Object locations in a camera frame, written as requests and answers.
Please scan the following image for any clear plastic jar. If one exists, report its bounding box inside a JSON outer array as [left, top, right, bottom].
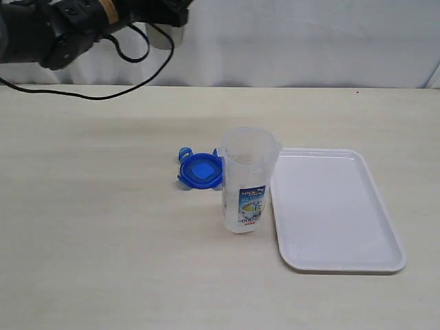
[[218, 127, 281, 234]]

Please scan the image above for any black camera cable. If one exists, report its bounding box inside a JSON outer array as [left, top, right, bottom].
[[0, 22, 175, 102]]

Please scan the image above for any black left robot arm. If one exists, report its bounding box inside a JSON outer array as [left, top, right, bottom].
[[1, 1, 191, 71]]

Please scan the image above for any stainless steel cup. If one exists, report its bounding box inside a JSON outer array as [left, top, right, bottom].
[[145, 23, 185, 50]]

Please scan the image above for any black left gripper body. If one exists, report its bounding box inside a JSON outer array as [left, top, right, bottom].
[[116, 0, 190, 28]]

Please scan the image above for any blue plastic lid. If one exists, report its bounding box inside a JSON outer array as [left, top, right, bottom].
[[177, 147, 223, 190]]

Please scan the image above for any white curtain backdrop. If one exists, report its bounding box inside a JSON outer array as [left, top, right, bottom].
[[1, 1, 439, 88]]

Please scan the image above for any white plastic tray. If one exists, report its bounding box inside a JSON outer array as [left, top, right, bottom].
[[270, 148, 407, 274]]

